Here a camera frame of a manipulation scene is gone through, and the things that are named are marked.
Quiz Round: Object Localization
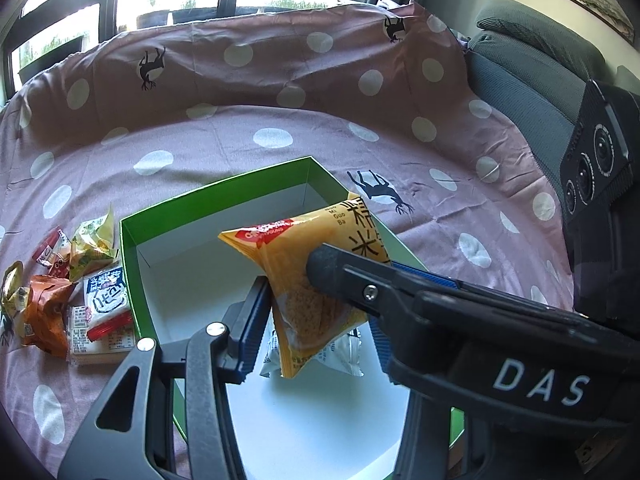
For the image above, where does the yellow green snack packet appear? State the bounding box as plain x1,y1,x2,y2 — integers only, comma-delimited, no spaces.
69,205,121,283

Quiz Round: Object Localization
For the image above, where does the grey sofa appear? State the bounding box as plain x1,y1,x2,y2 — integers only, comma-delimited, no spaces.
464,0,640,201

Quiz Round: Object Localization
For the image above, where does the beige packet with red ends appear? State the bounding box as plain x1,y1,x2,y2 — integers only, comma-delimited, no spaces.
66,305,138,367

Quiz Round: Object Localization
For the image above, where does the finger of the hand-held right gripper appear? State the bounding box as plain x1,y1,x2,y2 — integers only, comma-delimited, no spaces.
390,258,578,322
306,242,468,396

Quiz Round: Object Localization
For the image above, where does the small red white packet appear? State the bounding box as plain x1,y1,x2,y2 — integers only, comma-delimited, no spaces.
32,228,73,278

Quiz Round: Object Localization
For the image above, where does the yellow brown snack packet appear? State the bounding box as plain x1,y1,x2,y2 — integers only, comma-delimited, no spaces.
0,261,33,322

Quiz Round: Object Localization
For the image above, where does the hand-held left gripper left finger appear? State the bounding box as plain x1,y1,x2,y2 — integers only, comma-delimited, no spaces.
56,274,273,480

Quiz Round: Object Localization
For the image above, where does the green cardboard box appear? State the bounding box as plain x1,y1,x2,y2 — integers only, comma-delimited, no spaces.
120,156,468,480

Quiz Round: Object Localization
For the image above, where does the white blue snack packet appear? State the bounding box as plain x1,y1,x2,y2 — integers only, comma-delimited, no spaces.
82,266,132,328

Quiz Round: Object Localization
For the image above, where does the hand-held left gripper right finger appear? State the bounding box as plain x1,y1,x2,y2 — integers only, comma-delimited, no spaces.
370,317,496,480

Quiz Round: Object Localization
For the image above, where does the orange snack packet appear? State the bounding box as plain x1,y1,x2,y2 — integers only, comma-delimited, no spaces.
22,275,76,359

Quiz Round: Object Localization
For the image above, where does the pink polka dot blanket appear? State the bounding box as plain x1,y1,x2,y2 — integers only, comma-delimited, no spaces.
0,0,576,480

